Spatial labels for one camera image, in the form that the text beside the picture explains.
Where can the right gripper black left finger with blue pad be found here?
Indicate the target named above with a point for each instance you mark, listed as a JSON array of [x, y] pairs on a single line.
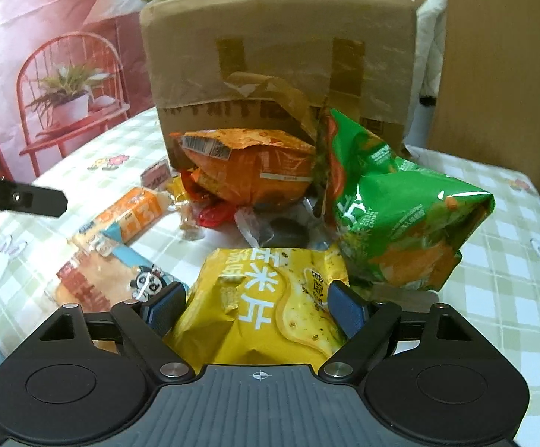
[[143, 326]]

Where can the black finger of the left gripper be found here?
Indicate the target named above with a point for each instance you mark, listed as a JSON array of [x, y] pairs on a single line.
[[32, 200]]

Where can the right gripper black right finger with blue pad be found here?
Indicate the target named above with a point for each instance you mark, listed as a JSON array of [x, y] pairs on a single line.
[[368, 327]]

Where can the yellow corn chips bag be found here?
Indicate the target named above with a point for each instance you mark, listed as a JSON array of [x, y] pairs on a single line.
[[261, 306]]

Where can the panda print snack packet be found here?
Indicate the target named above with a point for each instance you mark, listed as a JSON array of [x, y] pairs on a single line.
[[104, 271]]

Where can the orange bread packet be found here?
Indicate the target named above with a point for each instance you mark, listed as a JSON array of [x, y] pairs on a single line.
[[130, 215]]

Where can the green chips bag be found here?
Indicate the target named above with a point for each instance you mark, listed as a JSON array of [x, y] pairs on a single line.
[[397, 223]]

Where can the clear dark snack packet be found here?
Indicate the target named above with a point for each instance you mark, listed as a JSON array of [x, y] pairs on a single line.
[[294, 227]]

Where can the red candy wrapper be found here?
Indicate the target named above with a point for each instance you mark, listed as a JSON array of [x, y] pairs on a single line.
[[210, 210]]

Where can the small brown label packet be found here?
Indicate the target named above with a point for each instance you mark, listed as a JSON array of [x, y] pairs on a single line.
[[157, 176]]

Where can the checked rabbit tablecloth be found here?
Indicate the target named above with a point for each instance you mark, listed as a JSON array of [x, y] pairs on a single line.
[[496, 286]]

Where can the red chair printed backdrop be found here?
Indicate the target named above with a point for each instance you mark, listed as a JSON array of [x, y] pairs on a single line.
[[69, 70]]

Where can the orange snack bag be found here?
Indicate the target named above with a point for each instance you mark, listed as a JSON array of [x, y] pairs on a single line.
[[249, 167]]

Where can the wooden headboard panel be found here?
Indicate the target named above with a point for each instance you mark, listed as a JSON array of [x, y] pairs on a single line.
[[488, 109]]

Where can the brown cardboard box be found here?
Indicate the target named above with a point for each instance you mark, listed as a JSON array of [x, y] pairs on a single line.
[[267, 64]]

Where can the white quilted blanket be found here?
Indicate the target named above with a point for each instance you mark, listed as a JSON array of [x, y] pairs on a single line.
[[430, 45]]

